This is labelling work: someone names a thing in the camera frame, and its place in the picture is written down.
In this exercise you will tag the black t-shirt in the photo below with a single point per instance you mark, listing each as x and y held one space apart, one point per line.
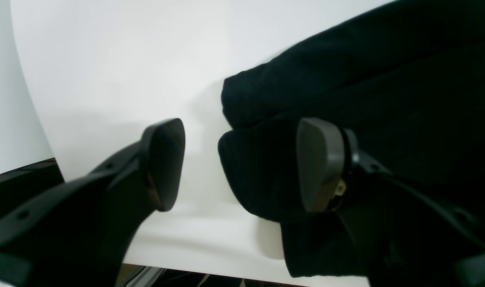
408 78

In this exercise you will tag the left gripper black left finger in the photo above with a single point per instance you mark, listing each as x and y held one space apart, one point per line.
77 233

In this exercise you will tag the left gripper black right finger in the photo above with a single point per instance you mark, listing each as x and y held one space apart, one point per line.
404 235

